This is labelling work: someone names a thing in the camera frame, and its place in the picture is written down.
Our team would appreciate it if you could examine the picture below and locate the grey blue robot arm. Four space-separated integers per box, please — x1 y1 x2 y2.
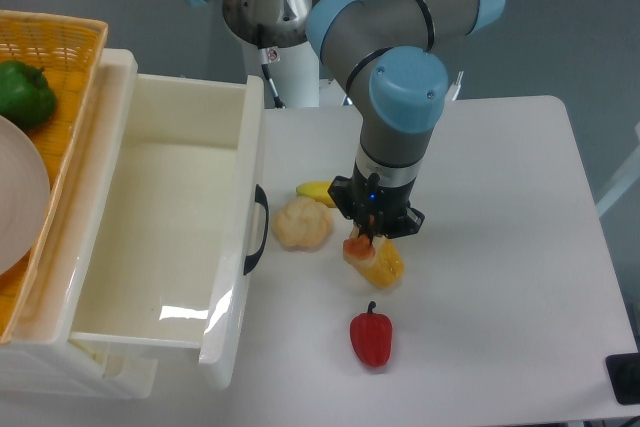
186 0 506 239

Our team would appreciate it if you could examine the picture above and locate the red bell pepper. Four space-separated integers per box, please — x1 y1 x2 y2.
349 301 393 368

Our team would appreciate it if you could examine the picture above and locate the green bell pepper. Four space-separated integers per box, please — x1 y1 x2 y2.
1 60 57 131

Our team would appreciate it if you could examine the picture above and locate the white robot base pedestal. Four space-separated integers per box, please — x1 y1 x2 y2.
222 0 320 108

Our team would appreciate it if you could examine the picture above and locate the black drawer handle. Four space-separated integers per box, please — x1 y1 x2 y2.
243 184 270 276

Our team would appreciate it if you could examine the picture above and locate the black device at table edge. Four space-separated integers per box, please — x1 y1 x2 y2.
605 352 640 405

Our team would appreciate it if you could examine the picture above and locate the yellow bell pepper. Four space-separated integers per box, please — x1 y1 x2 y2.
356 237 404 288

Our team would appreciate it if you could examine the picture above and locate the round white bread roll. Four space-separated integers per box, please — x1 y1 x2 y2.
272 197 333 249

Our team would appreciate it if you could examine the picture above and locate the white drawer cabinet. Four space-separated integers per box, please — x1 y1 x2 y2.
1 49 157 399

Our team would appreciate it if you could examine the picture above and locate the square toasted bread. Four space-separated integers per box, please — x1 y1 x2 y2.
343 228 384 268

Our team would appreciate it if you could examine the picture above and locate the open upper white drawer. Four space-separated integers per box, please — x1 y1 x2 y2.
70 75 265 389

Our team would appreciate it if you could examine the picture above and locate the white frame at right edge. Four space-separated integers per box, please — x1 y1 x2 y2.
595 143 640 219

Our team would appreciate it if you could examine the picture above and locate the orange woven basket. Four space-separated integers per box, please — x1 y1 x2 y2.
1 10 108 344

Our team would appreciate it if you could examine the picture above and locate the pale pink plate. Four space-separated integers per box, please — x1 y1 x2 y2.
1 117 50 274

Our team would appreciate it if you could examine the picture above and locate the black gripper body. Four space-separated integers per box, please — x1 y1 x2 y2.
329 165 425 238

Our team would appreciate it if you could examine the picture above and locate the yellow banana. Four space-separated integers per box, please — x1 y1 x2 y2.
296 181 336 208

